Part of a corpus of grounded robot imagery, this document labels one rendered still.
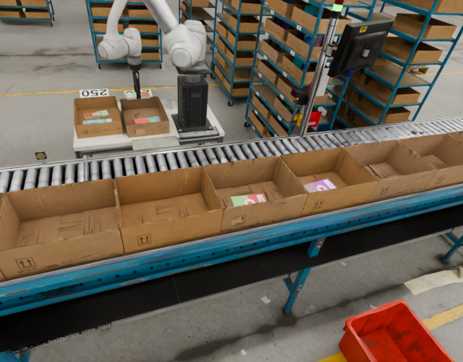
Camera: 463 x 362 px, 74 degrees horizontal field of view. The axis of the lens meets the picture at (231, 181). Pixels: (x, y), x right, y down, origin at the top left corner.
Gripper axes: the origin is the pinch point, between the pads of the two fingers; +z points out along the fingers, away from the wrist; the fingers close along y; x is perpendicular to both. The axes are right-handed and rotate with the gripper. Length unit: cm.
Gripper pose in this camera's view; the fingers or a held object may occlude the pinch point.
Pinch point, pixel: (137, 92)
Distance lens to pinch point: 233.3
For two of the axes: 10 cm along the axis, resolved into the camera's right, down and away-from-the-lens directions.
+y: -3.8, -6.3, 6.8
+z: -1.1, 7.6, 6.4
